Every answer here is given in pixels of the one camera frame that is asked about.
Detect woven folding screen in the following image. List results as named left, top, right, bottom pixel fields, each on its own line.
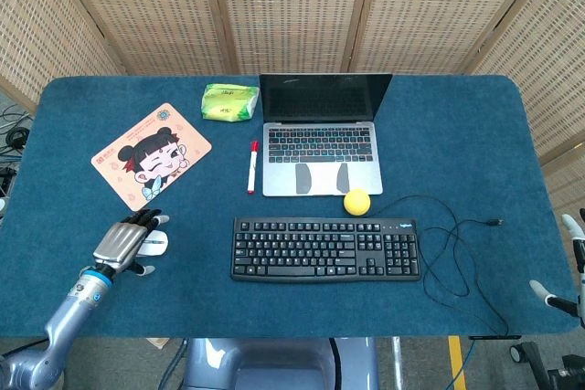
left=0, top=0, right=585, bottom=222

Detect red white marker pen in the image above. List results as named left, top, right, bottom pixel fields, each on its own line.
left=247, top=140, right=260, bottom=195

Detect green tissue pack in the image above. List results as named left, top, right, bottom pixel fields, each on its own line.
left=201, top=82, right=261, bottom=123

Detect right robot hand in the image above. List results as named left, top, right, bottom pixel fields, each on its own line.
left=529, top=208, right=585, bottom=319

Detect white computer mouse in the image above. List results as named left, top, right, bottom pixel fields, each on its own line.
left=137, top=228, right=169, bottom=257

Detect blue table mat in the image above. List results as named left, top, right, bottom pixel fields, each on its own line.
left=0, top=73, right=580, bottom=340

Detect silver laptop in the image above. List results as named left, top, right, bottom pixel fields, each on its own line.
left=258, top=72, right=394, bottom=198

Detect black keyboard cable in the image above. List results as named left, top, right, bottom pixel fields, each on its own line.
left=372, top=195, right=510, bottom=339

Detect grey robot torso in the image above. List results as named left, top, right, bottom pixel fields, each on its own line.
left=181, top=337, right=381, bottom=390

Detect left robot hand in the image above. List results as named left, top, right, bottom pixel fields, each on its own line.
left=92, top=208, right=170, bottom=277

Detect yellow ball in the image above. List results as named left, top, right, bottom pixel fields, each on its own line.
left=343, top=189, right=372, bottom=216

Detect black caster wheel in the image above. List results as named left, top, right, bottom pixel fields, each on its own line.
left=509, top=341, right=539, bottom=364

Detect cartoon girl mouse pad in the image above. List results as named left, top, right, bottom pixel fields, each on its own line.
left=90, top=102, right=213, bottom=213

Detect black floor cables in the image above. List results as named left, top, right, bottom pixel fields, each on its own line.
left=0, top=104, right=33, bottom=190

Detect black keyboard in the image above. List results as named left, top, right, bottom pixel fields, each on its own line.
left=229, top=216, right=422, bottom=284

